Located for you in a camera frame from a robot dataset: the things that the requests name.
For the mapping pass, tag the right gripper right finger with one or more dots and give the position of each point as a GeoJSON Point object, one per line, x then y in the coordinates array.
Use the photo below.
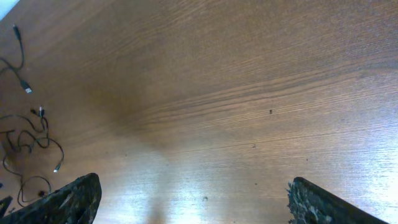
{"type": "Point", "coordinates": [311, 204]}

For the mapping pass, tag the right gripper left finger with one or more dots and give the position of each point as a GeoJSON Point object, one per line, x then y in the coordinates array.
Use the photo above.
{"type": "Point", "coordinates": [75, 203]}

